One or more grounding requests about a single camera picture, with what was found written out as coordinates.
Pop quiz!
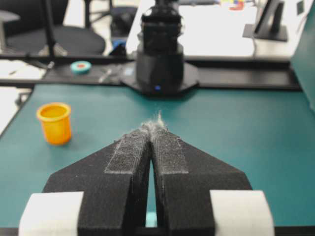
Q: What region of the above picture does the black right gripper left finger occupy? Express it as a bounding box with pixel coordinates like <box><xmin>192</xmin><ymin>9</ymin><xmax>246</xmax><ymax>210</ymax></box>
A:
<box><xmin>19</xmin><ymin>127</ymin><xmax>151</xmax><ymax>236</ymax></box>

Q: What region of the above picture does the teal tape roll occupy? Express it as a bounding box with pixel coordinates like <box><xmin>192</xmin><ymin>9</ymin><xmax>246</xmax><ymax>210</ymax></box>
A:
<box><xmin>70</xmin><ymin>60</ymin><xmax>92</xmax><ymax>74</ymax></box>

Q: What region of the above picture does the black office chair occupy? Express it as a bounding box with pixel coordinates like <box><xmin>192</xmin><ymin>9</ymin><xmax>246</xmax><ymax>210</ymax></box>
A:
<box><xmin>0</xmin><ymin>0</ymin><xmax>106</xmax><ymax>56</ymax></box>

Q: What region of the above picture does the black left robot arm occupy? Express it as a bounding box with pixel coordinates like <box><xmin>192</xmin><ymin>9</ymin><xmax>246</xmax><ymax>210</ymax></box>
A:
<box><xmin>136</xmin><ymin>0</ymin><xmax>184</xmax><ymax>95</ymax></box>

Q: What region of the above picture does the black monitor stand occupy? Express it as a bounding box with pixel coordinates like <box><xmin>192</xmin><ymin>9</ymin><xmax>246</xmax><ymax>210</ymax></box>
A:
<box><xmin>243</xmin><ymin>0</ymin><xmax>288</xmax><ymax>42</ymax></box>

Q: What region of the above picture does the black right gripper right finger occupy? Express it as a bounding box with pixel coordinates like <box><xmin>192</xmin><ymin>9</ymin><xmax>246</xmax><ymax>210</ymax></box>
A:
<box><xmin>149</xmin><ymin>125</ymin><xmax>275</xmax><ymax>236</ymax></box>

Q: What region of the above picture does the orange plastic cup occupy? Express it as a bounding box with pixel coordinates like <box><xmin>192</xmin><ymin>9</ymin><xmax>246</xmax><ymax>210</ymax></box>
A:
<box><xmin>36</xmin><ymin>103</ymin><xmax>71</xmax><ymax>145</ymax></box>

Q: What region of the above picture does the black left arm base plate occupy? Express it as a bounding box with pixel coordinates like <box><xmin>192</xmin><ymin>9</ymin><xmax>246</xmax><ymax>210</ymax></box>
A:
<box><xmin>119</xmin><ymin>62</ymin><xmax>199</xmax><ymax>96</ymax></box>

